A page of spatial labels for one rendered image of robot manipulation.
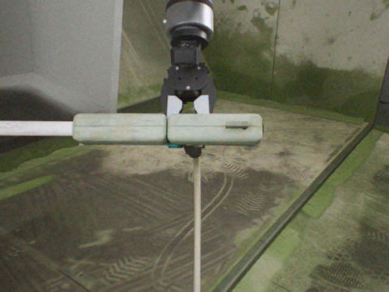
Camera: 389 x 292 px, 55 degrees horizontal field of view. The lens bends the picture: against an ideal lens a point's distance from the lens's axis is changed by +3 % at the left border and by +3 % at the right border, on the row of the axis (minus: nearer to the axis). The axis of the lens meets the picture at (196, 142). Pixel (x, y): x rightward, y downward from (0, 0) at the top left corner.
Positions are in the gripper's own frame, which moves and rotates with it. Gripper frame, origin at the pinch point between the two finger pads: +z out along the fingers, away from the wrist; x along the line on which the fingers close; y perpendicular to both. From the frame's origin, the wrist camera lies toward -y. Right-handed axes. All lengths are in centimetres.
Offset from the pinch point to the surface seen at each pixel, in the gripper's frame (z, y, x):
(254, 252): 24, 53, -17
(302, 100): -59, 166, -62
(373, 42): -79, 129, -91
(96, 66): -25.9, 28.8, 26.5
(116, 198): 7, 76, 32
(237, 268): 28, 47, -11
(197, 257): 22.7, 28.6, -0.5
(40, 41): -37, 36, 45
